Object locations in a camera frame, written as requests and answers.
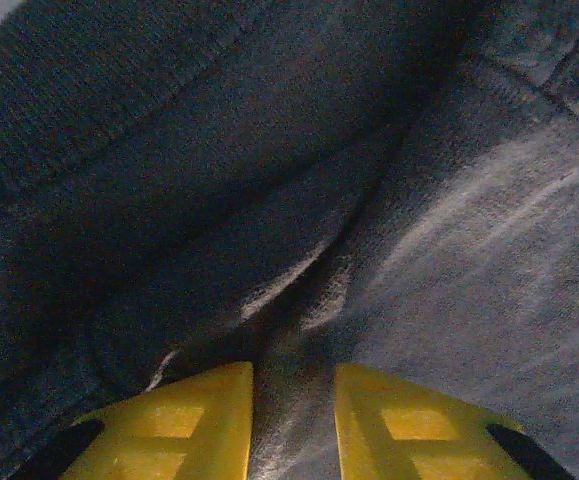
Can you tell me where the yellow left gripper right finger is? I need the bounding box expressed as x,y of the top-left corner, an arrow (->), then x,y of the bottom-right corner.
333,362 -> 578,480

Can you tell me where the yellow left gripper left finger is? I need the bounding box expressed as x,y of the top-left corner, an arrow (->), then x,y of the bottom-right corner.
16,360 -> 255,480

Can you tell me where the dark grey t-shirt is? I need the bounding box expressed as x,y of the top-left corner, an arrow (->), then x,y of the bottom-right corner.
0,0 -> 579,480

